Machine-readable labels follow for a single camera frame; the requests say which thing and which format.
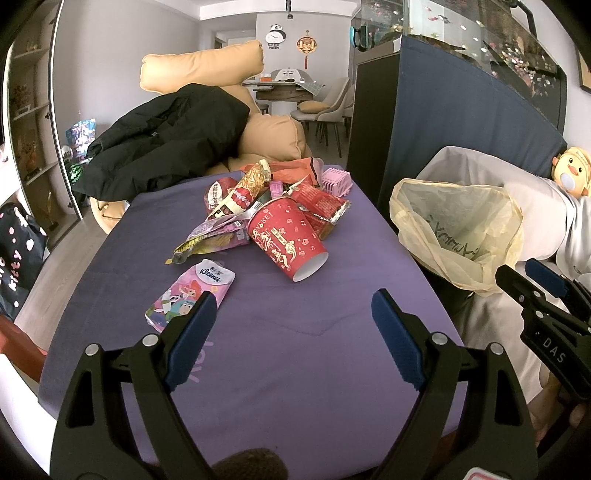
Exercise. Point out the red paper cup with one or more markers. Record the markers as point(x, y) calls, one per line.
point(280, 229)

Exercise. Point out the beige plastic trash bag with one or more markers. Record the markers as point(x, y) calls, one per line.
point(461, 233)

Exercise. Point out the grey dining chair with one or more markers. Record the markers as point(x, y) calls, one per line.
point(325, 113)

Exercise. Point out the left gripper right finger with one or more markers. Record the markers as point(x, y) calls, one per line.
point(470, 420)

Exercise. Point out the navy cloth covered cabinet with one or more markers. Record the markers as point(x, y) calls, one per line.
point(411, 103)

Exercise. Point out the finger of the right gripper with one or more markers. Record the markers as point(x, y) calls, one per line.
point(557, 285)
point(517, 281)

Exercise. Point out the red round snack packet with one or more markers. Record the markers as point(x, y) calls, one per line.
point(217, 192)

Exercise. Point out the tan leather armchair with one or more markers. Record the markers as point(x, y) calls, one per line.
point(270, 137)

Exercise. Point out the pink yellow snack bag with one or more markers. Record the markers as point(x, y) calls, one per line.
point(211, 236)

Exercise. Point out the black jacket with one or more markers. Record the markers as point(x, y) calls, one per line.
point(169, 139)

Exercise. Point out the red chinese knot ornament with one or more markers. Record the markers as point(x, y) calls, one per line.
point(306, 44)

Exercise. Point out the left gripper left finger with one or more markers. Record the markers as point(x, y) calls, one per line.
point(93, 438)

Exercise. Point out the person's right hand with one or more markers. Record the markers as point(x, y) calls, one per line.
point(543, 408)

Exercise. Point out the red foil wrapper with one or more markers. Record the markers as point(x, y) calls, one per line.
point(322, 209)

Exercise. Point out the glass aquarium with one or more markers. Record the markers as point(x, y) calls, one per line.
point(497, 32)

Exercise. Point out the colourful box by shelf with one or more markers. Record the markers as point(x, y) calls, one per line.
point(79, 136)

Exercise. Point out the dining table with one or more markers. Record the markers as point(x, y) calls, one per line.
point(280, 91)

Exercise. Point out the panda wall clock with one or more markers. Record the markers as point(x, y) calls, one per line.
point(275, 37)

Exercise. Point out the orange snack wrapper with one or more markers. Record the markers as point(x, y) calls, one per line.
point(290, 172)

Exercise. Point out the white display shelf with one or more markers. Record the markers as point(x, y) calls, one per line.
point(33, 171)

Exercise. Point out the pink cartoon tissue pack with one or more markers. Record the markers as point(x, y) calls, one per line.
point(178, 299)

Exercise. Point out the cream red snack bar wrapper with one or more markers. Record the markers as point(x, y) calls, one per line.
point(241, 197)

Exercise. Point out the purple table mat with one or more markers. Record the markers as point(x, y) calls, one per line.
point(299, 368)

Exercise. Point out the pink plastic basket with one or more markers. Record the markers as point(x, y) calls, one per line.
point(337, 182)

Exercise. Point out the yellow duck plush toy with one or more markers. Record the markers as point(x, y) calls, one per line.
point(571, 170)

